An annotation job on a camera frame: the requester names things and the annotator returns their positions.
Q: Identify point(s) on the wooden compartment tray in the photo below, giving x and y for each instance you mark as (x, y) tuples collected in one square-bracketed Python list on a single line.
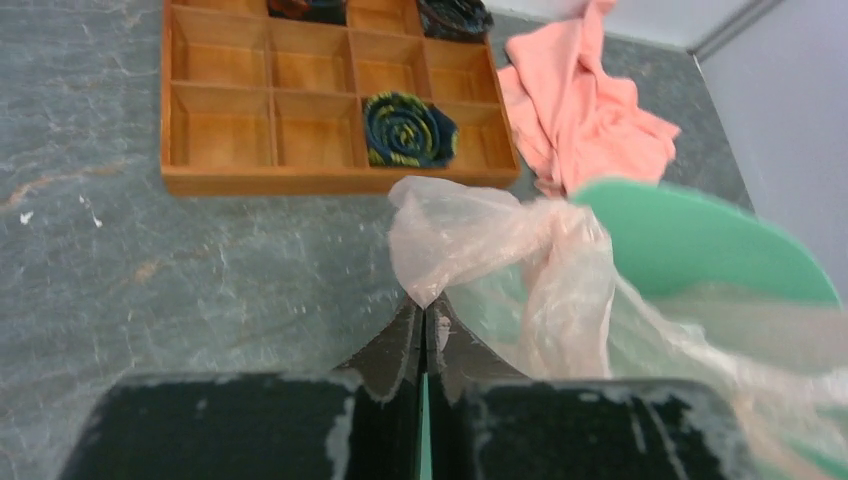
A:
[(257, 105)]

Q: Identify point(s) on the rolled tie with orange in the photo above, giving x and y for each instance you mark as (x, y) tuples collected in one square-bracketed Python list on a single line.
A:
[(317, 11)]

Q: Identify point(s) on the pink cloth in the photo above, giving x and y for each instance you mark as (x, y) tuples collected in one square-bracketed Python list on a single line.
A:
[(572, 122)]

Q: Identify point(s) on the green plastic trash bin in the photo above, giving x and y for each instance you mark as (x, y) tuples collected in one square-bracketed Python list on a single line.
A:
[(696, 245)]

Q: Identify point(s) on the pink plastic trash bag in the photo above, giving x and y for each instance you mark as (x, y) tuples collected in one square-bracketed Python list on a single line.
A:
[(530, 278)]

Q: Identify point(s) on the rolled black tie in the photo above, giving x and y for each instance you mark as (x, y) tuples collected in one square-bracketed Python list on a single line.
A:
[(464, 21)]

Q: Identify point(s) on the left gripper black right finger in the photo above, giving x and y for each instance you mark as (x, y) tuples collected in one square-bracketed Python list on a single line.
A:
[(489, 421)]

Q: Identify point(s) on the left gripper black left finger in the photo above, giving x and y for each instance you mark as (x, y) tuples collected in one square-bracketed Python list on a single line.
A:
[(361, 420)]

